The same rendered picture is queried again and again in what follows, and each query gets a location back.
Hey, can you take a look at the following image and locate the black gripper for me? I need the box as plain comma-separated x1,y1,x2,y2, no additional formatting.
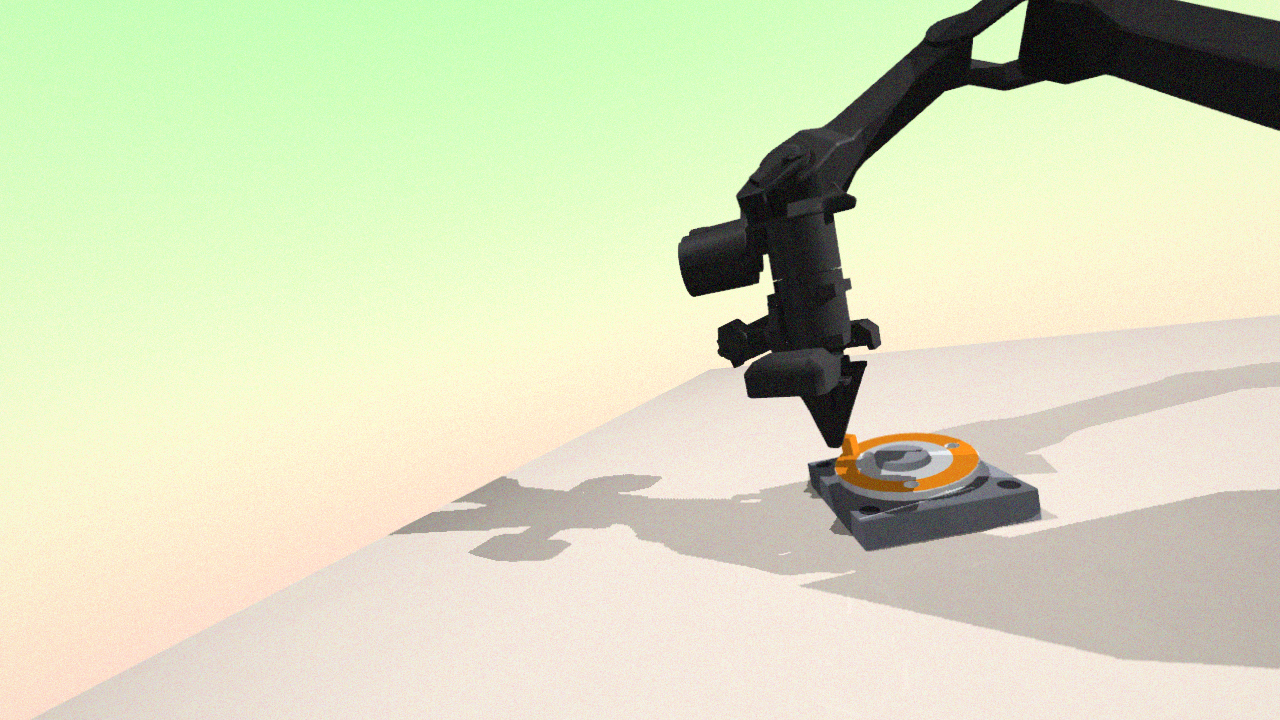
744,268,881,448

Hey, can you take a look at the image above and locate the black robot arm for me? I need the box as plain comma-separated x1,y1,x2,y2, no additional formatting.
678,0,1280,297

